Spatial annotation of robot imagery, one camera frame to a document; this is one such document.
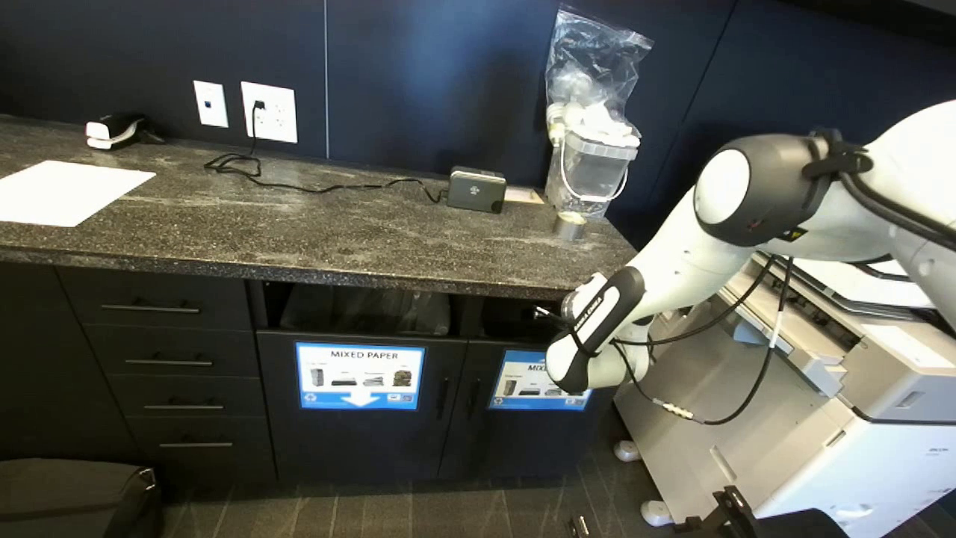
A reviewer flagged black bin cabinet door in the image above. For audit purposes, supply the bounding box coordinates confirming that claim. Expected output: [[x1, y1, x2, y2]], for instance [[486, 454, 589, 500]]
[[254, 328, 468, 487]]

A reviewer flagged large white office printer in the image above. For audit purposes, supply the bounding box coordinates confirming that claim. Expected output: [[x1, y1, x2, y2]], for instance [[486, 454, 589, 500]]
[[611, 249, 956, 538]]

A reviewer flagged narrow white wall plate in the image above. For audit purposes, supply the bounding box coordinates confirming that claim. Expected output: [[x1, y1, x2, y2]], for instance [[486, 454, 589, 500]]
[[192, 79, 232, 131]]

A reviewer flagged tan flat card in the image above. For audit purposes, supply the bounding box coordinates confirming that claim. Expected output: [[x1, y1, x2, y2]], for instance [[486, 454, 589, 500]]
[[501, 185, 549, 210]]

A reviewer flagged black recycling bin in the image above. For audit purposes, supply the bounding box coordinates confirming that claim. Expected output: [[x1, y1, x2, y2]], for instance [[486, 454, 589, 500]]
[[441, 337, 638, 482]]

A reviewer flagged black stand clamp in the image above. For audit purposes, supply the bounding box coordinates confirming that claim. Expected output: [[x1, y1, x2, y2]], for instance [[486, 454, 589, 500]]
[[683, 484, 847, 538]]

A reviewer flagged flat white paper sheet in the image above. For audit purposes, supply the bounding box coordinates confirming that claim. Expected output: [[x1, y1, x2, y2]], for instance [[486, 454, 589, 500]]
[[0, 159, 157, 230]]

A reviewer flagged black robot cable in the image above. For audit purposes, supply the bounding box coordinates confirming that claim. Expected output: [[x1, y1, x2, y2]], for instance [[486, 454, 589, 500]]
[[607, 127, 956, 430]]

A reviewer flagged black power cable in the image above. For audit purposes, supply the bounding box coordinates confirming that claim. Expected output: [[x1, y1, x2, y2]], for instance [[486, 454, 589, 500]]
[[204, 151, 452, 203]]

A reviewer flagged black drawer with handle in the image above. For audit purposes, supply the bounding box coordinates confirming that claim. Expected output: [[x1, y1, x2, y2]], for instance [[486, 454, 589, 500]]
[[57, 267, 254, 334], [101, 375, 269, 430], [84, 325, 263, 382], [121, 423, 278, 487]]

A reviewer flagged blue mixed paper label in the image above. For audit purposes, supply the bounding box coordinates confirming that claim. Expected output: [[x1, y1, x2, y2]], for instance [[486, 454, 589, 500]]
[[486, 346, 592, 412], [293, 340, 426, 412]]

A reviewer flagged clear plastic bag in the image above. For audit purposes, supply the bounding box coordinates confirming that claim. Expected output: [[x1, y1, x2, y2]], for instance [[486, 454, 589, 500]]
[[544, 6, 653, 152]]

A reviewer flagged black unlabelled cabinet door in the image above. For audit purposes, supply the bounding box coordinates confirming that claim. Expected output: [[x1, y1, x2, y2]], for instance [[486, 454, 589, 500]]
[[0, 260, 138, 464]]

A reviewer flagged wide white wall outlet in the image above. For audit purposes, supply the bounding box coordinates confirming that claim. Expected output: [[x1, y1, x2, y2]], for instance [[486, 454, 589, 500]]
[[238, 79, 301, 148]]

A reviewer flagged black power adapter box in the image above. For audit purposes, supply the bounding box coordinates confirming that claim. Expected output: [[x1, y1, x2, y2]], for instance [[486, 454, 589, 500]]
[[441, 165, 507, 215]]

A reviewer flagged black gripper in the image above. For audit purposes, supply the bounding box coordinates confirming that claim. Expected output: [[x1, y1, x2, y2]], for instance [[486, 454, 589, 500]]
[[540, 297, 592, 340]]

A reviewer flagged clear plastic bucket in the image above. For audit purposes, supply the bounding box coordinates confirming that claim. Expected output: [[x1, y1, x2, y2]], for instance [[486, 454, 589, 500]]
[[544, 122, 641, 230]]

